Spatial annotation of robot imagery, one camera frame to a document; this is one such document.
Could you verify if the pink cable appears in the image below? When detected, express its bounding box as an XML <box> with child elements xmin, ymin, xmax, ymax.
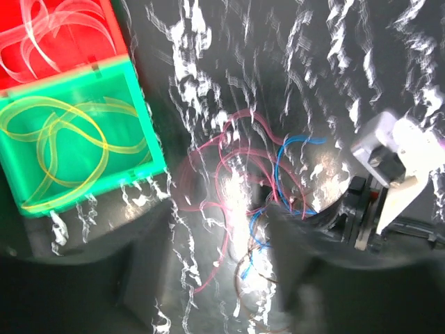
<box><xmin>179</xmin><ymin>107</ymin><xmax>314</xmax><ymax>295</ymax></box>

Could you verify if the white cable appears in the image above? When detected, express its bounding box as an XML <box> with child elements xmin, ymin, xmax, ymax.
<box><xmin>0</xmin><ymin>0</ymin><xmax>118</xmax><ymax>83</ymax></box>

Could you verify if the near green storage bin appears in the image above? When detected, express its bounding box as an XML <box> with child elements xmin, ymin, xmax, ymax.
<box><xmin>1</xmin><ymin>56</ymin><xmax>165</xmax><ymax>217</ymax></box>

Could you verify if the brown cable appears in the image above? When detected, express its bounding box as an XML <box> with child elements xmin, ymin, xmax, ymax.
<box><xmin>232</xmin><ymin>243</ymin><xmax>293</xmax><ymax>334</ymax></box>

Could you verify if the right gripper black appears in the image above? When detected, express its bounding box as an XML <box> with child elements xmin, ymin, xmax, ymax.
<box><xmin>333</xmin><ymin>176</ymin><xmax>444</xmax><ymax>253</ymax></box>

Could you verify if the yellow cable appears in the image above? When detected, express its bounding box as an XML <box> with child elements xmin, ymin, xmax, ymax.
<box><xmin>0</xmin><ymin>95</ymin><xmax>154</xmax><ymax>209</ymax></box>

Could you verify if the red storage bin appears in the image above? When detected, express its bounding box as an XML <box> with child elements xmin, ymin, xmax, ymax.
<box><xmin>1</xmin><ymin>1</ymin><xmax>127</xmax><ymax>90</ymax></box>

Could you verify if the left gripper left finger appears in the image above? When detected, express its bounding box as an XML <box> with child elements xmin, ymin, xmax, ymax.
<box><xmin>1</xmin><ymin>205</ymin><xmax>172</xmax><ymax>333</ymax></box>

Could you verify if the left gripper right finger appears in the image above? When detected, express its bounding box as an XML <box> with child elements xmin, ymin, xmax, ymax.
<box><xmin>267</xmin><ymin>205</ymin><xmax>444</xmax><ymax>333</ymax></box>

